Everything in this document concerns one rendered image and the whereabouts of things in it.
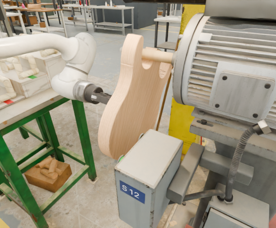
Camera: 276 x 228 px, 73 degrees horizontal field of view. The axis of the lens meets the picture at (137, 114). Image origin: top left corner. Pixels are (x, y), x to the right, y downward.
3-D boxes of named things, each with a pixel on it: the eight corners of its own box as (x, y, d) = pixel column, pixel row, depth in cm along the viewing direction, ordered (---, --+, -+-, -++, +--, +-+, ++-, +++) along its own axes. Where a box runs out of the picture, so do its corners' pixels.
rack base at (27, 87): (52, 87, 114) (48, 73, 109) (26, 98, 102) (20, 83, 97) (25, 78, 126) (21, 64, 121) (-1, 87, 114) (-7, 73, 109)
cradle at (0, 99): (18, 96, 101) (16, 91, 99) (-4, 106, 93) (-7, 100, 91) (15, 95, 103) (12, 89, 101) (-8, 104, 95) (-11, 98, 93)
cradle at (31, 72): (40, 73, 108) (39, 67, 106) (21, 79, 100) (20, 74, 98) (37, 72, 110) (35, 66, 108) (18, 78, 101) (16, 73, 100)
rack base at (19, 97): (26, 98, 103) (26, 96, 102) (-3, 111, 92) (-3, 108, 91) (0, 87, 115) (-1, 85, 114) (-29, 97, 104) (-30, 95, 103)
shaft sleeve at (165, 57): (176, 56, 59) (175, 51, 56) (173, 65, 59) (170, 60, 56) (129, 49, 67) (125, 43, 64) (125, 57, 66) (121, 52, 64)
